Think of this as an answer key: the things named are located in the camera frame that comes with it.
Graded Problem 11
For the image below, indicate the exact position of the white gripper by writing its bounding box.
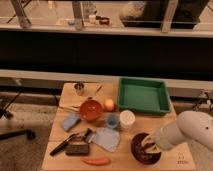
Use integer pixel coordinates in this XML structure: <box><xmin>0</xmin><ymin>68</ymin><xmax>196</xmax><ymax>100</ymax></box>
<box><xmin>141</xmin><ymin>132</ymin><xmax>165</xmax><ymax>154</ymax></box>

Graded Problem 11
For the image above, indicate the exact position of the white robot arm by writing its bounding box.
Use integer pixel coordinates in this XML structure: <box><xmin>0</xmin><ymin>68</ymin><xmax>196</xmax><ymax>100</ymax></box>
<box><xmin>141</xmin><ymin>111</ymin><xmax>213</xmax><ymax>153</ymax></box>

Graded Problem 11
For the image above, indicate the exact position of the purple bowl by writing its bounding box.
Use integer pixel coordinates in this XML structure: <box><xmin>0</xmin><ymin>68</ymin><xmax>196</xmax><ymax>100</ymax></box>
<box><xmin>131</xmin><ymin>133</ymin><xmax>161</xmax><ymax>165</ymax></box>

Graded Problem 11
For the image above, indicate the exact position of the red bowl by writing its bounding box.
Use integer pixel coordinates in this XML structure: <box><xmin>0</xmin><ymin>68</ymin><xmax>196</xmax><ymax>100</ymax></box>
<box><xmin>79</xmin><ymin>100</ymin><xmax>103</xmax><ymax>122</ymax></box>

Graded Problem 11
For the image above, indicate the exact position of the white cup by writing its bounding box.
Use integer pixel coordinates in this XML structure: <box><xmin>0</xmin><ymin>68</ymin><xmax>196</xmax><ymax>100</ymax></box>
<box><xmin>119</xmin><ymin>110</ymin><xmax>135</xmax><ymax>129</ymax></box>

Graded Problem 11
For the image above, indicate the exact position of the blue cloth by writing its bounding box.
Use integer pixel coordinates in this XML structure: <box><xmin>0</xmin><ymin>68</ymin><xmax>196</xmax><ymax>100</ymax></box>
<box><xmin>92</xmin><ymin>127</ymin><xmax>120</xmax><ymax>152</ymax></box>

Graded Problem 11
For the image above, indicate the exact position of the blue cup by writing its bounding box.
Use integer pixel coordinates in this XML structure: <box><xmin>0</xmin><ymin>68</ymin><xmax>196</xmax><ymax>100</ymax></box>
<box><xmin>105</xmin><ymin>113</ymin><xmax>119</xmax><ymax>129</ymax></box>

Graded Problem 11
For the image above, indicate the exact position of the green plastic tray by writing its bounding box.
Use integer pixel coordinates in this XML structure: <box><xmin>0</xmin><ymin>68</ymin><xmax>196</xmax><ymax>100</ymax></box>
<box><xmin>117</xmin><ymin>78</ymin><xmax>171</xmax><ymax>116</ymax></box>

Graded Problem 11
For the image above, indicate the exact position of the orange fruit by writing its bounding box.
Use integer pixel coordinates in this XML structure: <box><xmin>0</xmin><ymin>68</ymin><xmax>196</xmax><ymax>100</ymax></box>
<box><xmin>104</xmin><ymin>99</ymin><xmax>115</xmax><ymax>111</ymax></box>

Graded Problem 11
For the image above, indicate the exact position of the peeler tool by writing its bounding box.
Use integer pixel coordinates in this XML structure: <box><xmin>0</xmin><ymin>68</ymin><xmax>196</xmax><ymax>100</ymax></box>
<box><xmin>83</xmin><ymin>128</ymin><xmax>95</xmax><ymax>143</ymax></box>

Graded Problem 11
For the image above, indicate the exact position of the orange carrot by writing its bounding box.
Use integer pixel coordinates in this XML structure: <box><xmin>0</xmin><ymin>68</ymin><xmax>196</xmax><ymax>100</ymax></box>
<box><xmin>81</xmin><ymin>157</ymin><xmax>111</xmax><ymax>166</ymax></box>

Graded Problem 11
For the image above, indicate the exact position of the wooden spoon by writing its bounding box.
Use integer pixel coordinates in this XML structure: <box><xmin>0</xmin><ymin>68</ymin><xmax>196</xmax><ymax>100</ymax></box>
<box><xmin>87</xmin><ymin>85</ymin><xmax>102</xmax><ymax>100</ymax></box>

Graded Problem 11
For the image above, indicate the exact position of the black marker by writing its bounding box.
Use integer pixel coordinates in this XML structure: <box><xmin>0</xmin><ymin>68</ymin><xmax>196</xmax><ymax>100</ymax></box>
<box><xmin>50</xmin><ymin>134</ymin><xmax>77</xmax><ymax>156</ymax></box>

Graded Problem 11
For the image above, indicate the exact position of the dark rectangular block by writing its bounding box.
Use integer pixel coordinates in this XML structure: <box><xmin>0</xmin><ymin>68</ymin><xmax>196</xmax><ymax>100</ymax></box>
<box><xmin>65</xmin><ymin>144</ymin><xmax>89</xmax><ymax>156</ymax></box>

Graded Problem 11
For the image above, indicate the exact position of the blue sponge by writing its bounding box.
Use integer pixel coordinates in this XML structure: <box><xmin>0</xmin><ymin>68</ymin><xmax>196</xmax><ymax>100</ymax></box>
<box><xmin>61</xmin><ymin>114</ymin><xmax>80</xmax><ymax>131</ymax></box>

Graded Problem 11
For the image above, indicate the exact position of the small metal cup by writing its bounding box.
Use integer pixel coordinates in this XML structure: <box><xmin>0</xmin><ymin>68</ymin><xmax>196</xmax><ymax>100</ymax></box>
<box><xmin>74</xmin><ymin>82</ymin><xmax>84</xmax><ymax>96</ymax></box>

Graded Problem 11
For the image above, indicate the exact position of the office chair base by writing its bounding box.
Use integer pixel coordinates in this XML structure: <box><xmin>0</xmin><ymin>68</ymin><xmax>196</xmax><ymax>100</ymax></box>
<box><xmin>0</xmin><ymin>92</ymin><xmax>36</xmax><ymax>141</ymax></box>

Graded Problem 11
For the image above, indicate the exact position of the person in background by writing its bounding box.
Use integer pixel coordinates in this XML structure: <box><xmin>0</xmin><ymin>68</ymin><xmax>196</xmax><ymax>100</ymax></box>
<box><xmin>119</xmin><ymin>0</ymin><xmax>210</xmax><ymax>29</ymax></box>

